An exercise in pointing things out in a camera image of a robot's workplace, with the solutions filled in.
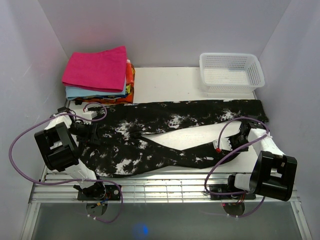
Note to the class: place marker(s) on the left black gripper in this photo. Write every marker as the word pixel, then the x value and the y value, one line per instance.
pixel 90 137

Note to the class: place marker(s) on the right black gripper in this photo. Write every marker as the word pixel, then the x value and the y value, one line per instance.
pixel 231 138

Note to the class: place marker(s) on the black white patterned trousers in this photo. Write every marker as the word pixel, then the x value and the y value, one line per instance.
pixel 124 132

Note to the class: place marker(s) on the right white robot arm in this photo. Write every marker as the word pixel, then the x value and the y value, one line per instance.
pixel 273 175

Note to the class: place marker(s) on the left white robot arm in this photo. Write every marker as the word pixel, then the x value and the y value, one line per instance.
pixel 61 145

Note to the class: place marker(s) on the folded light blue cloth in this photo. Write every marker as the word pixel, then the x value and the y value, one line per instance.
pixel 76 92

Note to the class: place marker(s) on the white plastic basket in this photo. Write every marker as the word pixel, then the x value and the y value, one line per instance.
pixel 230 73

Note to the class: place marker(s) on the folded pink cloth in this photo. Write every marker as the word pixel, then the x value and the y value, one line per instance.
pixel 103 71

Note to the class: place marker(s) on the folded orange patterned cloth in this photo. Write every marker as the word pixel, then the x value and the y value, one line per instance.
pixel 127 98

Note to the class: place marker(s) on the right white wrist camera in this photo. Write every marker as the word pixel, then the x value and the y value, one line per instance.
pixel 223 144

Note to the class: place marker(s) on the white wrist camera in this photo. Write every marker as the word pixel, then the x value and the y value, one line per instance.
pixel 223 144
pixel 88 116

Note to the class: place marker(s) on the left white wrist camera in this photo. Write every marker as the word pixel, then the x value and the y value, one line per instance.
pixel 88 116

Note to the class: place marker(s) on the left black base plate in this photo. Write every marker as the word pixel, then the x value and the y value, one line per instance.
pixel 112 194

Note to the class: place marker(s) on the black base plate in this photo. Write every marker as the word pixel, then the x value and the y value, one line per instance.
pixel 224 188
pixel 112 194

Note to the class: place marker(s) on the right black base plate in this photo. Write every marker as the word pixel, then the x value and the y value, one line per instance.
pixel 224 188

